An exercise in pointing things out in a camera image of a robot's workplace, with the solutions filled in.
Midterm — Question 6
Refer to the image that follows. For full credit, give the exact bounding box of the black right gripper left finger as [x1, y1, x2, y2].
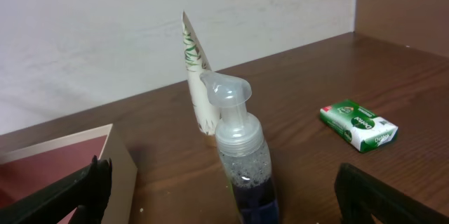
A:
[1, 156, 112, 224]

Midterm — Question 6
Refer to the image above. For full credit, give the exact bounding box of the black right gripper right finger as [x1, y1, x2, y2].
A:
[334, 163, 448, 224]

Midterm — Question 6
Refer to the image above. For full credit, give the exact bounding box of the white box pink interior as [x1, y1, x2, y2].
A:
[1, 124, 138, 223]

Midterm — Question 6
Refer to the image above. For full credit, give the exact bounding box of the green Dettol soap box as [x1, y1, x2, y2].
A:
[320, 100, 398, 153]

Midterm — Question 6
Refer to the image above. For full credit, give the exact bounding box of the clear foam pump bottle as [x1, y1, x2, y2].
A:
[200, 72, 281, 224]

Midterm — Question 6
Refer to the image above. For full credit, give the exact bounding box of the cream leaf-print lotion tube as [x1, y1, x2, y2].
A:
[182, 11, 220, 147]

